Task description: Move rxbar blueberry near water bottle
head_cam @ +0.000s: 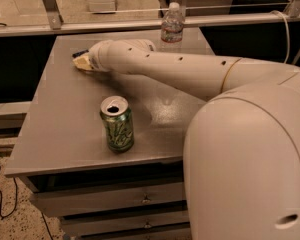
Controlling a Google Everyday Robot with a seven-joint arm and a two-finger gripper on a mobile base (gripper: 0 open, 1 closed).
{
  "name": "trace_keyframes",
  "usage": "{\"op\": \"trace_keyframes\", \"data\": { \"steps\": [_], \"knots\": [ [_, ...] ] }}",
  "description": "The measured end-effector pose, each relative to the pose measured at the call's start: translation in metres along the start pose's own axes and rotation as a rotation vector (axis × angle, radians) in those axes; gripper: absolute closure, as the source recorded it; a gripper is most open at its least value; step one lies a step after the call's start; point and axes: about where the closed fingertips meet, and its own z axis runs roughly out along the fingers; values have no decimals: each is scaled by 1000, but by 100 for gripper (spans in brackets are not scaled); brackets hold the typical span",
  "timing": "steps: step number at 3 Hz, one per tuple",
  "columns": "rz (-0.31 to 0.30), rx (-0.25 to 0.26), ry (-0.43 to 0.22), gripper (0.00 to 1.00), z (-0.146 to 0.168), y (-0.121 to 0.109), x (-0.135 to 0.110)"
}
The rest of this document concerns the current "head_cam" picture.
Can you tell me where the grey drawer cabinet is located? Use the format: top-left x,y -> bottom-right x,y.
4,27 -> 215,240

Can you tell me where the bottom grey drawer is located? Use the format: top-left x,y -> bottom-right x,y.
80,224 -> 191,240

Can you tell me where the grey metal frame rail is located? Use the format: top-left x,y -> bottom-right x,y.
0,0 -> 300,38

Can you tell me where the grey drawer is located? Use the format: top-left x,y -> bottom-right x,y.
30,182 -> 185,217
61,211 -> 189,236
80,224 -> 191,240

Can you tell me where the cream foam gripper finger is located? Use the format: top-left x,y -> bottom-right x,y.
73,55 -> 93,71

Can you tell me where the middle grey drawer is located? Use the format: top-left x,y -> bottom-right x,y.
61,211 -> 189,236

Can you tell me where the top grey drawer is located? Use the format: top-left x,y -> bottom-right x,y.
30,182 -> 185,217

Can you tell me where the green soda can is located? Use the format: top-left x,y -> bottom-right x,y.
100,96 -> 134,153

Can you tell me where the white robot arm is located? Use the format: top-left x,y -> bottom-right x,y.
73,40 -> 300,240

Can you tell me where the clear plastic water bottle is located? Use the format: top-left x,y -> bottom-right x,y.
161,2 -> 184,50

